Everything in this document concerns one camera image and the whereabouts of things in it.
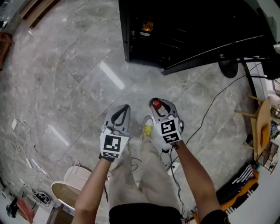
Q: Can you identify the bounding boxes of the white coiled cable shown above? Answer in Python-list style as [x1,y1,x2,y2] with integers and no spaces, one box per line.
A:
[8,117,55,182]

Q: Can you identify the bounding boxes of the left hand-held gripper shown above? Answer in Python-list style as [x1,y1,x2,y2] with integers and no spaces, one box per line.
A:
[99,104,132,159]

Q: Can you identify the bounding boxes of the black tangled cables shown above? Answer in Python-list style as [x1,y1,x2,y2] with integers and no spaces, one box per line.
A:
[32,189,52,207]

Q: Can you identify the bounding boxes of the person's left forearm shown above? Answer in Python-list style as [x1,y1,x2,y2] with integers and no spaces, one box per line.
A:
[73,158,113,224]

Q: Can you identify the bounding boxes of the round wooden stool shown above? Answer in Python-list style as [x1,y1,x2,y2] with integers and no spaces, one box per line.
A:
[50,181,99,213]

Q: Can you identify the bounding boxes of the beige trousers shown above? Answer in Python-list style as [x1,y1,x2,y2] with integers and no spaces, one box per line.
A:
[108,135,182,211]

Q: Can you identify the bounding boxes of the white power strip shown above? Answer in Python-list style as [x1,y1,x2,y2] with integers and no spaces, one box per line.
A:
[167,161,180,176]

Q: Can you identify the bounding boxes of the orange drink bottle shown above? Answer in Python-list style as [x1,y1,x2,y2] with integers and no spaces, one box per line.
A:
[141,16,154,37]

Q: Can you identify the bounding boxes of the striped orange black bag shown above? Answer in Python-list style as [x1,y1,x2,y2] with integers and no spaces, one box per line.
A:
[215,165,260,217]

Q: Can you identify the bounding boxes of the white yellow-laced shoe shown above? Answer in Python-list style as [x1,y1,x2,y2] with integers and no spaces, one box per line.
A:
[141,115,155,140]

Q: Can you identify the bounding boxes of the black shirt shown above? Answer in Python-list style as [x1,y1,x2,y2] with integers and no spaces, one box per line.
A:
[108,203,231,224]

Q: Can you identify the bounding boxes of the red cloth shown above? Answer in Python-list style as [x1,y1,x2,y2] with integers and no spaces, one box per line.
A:
[16,198,37,223]

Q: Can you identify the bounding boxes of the person's right forearm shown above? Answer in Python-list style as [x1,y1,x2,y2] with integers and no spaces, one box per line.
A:
[172,140,222,219]

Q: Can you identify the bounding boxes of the wooden pallet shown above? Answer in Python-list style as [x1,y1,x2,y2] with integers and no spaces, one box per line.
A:
[19,0,61,29]

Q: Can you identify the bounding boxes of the red stool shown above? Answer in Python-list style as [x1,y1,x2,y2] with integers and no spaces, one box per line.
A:
[0,31,15,71]

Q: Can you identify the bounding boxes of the black cabinet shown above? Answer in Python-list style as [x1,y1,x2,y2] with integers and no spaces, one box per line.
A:
[118,0,277,76]

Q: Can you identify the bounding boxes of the wooden chair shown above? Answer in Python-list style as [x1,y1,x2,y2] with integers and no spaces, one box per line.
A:
[234,94,280,174]

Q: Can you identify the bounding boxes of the black wrist band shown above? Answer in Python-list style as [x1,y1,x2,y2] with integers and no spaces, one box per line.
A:
[98,153,116,163]

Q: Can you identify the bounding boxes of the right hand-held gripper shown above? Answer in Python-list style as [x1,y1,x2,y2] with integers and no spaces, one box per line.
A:
[148,97,185,145]

